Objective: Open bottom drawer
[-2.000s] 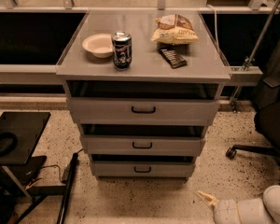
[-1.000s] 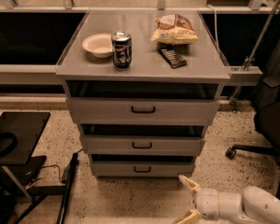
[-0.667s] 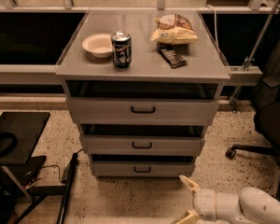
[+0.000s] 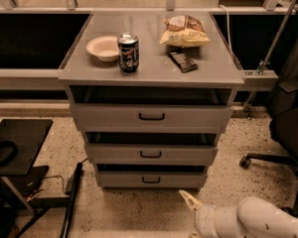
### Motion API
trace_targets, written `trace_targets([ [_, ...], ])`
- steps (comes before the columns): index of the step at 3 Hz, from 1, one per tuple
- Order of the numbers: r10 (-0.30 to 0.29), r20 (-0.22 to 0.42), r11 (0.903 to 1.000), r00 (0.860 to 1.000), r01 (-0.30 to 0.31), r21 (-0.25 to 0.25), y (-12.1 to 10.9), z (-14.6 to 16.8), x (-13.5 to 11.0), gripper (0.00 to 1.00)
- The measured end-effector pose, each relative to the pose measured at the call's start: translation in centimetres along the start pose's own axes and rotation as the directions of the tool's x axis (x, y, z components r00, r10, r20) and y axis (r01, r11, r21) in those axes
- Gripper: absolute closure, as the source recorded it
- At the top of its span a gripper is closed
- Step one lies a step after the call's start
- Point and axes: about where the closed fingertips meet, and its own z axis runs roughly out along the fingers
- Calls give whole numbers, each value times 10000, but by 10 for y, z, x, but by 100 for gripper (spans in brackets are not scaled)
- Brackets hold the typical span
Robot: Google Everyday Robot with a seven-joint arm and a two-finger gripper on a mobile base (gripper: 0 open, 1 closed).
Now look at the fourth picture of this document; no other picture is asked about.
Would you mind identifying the grey middle drawer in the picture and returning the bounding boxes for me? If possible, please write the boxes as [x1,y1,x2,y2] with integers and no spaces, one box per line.
[84,144,218,166]

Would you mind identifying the grey top drawer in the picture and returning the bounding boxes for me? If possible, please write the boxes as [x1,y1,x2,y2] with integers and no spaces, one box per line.
[70,104,232,132]

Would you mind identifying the black headphones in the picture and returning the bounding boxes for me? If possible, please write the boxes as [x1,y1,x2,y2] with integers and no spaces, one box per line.
[0,141,18,167]

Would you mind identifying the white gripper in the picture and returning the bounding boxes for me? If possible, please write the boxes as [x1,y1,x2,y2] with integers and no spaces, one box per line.
[179,189,221,238]

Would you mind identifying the dark chocolate bar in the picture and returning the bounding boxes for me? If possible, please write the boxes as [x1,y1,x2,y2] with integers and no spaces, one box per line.
[168,52,198,73]

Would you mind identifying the white cable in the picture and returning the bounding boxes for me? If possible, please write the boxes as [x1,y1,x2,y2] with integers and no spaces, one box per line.
[218,4,235,59]

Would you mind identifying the grey drawer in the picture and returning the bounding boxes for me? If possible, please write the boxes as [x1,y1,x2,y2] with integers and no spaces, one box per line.
[70,104,232,132]
[95,172,207,188]
[84,144,218,166]

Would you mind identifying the grey bottom drawer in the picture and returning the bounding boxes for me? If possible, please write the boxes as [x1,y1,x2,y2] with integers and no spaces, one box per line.
[95,172,207,188]

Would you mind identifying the metal diagonal rod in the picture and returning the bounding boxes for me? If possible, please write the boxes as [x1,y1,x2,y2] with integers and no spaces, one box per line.
[243,0,297,120]

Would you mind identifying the black tripod leg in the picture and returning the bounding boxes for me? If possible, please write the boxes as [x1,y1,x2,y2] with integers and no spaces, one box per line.
[60,163,82,238]

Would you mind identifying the black office chair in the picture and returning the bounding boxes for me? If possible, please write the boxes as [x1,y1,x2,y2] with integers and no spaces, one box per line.
[239,38,298,216]

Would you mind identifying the white paper bowl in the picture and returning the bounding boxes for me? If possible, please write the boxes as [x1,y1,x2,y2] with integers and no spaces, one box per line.
[86,36,118,62]

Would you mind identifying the yellow chip bag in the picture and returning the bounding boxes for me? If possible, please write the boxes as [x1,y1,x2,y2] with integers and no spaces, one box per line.
[160,15,210,48]

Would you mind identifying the dark soda can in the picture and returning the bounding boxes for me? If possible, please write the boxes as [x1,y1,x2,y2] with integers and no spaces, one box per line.
[117,33,139,74]

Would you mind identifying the grey drawer cabinet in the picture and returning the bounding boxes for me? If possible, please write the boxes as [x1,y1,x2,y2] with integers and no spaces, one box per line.
[59,11,243,175]

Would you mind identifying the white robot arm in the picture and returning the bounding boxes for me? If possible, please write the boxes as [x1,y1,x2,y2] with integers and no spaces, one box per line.
[179,189,298,238]

